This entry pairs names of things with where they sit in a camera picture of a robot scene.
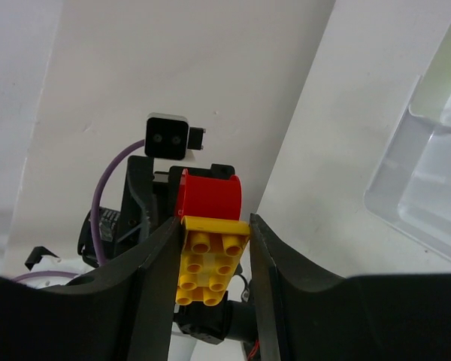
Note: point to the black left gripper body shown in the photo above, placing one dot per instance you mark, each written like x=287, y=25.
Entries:
x=99, y=231

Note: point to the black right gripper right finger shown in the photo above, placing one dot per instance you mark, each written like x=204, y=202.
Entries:
x=305, y=312

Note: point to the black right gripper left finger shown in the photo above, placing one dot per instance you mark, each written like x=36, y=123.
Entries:
x=122, y=310

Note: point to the red oval brick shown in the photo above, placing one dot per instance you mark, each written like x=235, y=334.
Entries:
x=208, y=197

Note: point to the white divided plastic tray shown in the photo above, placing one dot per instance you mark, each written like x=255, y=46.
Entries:
x=411, y=187

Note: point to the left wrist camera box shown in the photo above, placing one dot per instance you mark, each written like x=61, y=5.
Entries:
x=170, y=137

